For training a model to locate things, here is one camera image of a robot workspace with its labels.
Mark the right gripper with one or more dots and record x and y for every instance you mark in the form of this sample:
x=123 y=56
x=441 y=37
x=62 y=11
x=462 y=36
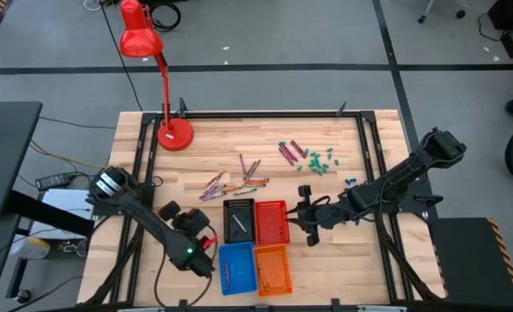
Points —
x=323 y=216

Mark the black hazard-striped platform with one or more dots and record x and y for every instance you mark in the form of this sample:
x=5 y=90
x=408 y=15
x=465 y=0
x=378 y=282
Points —
x=464 y=260

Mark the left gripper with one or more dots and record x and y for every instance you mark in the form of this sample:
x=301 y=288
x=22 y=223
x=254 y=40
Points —
x=191 y=223

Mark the orange plastic slotted basket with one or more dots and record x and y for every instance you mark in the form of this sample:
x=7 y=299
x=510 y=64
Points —
x=278 y=268

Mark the red plastic slotted basket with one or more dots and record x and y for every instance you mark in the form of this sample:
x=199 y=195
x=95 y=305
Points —
x=271 y=223

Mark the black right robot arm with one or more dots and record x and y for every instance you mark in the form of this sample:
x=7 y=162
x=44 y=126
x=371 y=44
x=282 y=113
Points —
x=395 y=177

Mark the black power adapter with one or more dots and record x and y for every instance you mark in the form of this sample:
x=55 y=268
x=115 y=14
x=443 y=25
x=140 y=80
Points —
x=55 y=180

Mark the blue plastic slotted basket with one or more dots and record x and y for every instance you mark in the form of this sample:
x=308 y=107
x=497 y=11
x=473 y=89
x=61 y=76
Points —
x=241 y=268

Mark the crayons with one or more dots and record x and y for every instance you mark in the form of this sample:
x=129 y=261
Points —
x=239 y=223

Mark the black aluminium table frame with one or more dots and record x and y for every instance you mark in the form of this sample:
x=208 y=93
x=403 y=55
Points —
x=261 y=115

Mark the red desk lamp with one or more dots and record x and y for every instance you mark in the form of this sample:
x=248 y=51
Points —
x=139 y=39

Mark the red tab on left arm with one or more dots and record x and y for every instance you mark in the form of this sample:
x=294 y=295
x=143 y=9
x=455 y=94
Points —
x=209 y=242

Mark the black table clamp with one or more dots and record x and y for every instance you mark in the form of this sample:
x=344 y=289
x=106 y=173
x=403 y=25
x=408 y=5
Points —
x=182 y=106

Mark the white yellow bottle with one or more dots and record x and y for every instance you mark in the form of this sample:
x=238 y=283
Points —
x=31 y=248

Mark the office chair base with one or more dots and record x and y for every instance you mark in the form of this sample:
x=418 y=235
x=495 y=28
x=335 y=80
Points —
x=430 y=8

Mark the brown crayon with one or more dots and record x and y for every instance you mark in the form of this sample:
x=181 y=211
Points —
x=250 y=170
x=255 y=167

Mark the black desk leg bar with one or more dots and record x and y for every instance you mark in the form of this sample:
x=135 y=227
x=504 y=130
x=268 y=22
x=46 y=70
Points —
x=53 y=214

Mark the white box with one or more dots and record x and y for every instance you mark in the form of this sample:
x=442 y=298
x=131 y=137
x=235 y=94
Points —
x=66 y=203

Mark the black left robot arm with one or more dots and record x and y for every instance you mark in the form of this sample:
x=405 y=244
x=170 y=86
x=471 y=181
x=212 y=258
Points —
x=152 y=226

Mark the black desk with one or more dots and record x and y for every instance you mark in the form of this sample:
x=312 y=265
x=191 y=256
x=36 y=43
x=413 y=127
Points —
x=5 y=151

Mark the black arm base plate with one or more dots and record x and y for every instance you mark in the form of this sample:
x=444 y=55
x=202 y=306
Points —
x=425 y=199
x=143 y=196

